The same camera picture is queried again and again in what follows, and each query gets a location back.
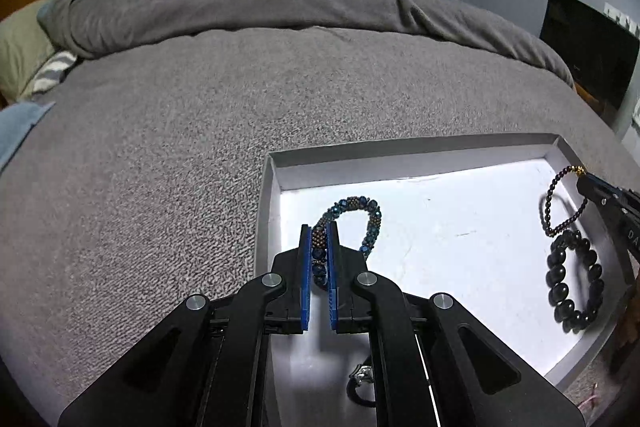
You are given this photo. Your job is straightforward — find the grey white striped pillow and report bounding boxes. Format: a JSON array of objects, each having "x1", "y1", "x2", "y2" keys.
[{"x1": 22, "y1": 51, "x2": 78, "y2": 98}]

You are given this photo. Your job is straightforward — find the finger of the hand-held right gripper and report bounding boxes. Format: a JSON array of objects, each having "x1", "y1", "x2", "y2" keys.
[{"x1": 576, "y1": 173, "x2": 640, "y2": 220}]

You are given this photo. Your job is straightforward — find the blue beaded bracelet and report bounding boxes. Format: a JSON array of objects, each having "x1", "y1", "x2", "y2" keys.
[{"x1": 310, "y1": 196, "x2": 383, "y2": 291}]

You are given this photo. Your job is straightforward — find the grey blanket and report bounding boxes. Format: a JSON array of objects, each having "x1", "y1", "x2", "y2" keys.
[{"x1": 0, "y1": 0, "x2": 618, "y2": 413}]

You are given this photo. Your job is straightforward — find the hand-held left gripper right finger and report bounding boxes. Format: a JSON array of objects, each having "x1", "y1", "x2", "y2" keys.
[{"x1": 327, "y1": 224, "x2": 586, "y2": 427}]

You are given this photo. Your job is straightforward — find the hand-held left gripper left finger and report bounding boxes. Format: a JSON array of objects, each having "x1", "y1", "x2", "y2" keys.
[{"x1": 57, "y1": 224, "x2": 314, "y2": 427}]

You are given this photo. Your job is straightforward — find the thin dark bead bracelet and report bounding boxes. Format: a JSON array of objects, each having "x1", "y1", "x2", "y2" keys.
[{"x1": 539, "y1": 165, "x2": 590, "y2": 238}]

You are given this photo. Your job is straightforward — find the light blue cloth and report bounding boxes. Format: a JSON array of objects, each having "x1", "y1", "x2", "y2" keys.
[{"x1": 0, "y1": 102, "x2": 55, "y2": 172}]

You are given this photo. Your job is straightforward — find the white wall socket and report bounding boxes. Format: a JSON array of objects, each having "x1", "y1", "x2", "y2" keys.
[{"x1": 602, "y1": 2, "x2": 640, "y2": 38}]

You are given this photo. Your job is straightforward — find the black television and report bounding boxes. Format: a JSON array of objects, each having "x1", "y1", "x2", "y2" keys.
[{"x1": 540, "y1": 0, "x2": 640, "y2": 112}]

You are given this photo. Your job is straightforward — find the black large bead bracelet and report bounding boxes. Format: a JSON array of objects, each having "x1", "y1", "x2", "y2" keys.
[{"x1": 546, "y1": 229, "x2": 605, "y2": 327}]

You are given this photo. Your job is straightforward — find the white cardboard box tray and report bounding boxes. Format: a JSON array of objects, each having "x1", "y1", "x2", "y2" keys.
[{"x1": 254, "y1": 133, "x2": 632, "y2": 391}]

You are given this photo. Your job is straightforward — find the pink string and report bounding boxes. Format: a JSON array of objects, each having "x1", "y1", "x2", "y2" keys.
[{"x1": 576, "y1": 382, "x2": 603, "y2": 413}]

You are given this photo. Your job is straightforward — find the green pillow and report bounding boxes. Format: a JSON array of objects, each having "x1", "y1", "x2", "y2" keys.
[{"x1": 0, "y1": 0, "x2": 86, "y2": 102}]

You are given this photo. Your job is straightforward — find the black hair tie silver charm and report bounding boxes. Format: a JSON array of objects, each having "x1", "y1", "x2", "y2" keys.
[{"x1": 347, "y1": 363, "x2": 377, "y2": 408}]

